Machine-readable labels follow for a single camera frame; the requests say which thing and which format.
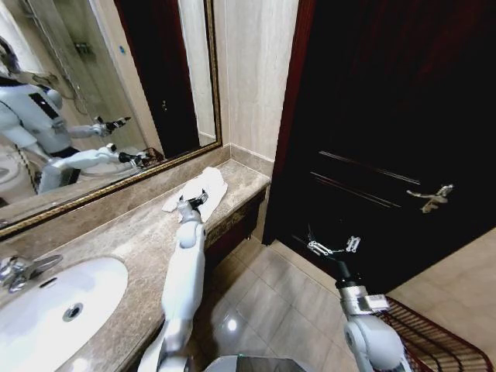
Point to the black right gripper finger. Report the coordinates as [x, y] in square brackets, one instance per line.
[319, 247]
[353, 244]

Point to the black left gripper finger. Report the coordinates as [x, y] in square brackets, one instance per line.
[202, 191]
[205, 201]

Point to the white used towel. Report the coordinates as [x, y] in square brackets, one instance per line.
[211, 179]

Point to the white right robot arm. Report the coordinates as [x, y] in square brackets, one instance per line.
[372, 341]

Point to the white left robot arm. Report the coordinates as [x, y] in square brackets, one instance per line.
[186, 271]

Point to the white robot front shell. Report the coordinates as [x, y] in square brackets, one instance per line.
[252, 365]

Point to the dark wooden door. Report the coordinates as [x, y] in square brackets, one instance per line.
[387, 116]

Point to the chrome sink drain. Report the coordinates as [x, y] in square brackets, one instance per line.
[73, 311]

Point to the chrome faucet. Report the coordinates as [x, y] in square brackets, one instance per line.
[23, 268]

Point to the white oval sink basin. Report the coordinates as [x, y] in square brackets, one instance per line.
[35, 310]

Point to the dark red door frame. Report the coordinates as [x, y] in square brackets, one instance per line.
[288, 116]

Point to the gold framed wall mirror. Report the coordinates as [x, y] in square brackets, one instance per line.
[116, 77]

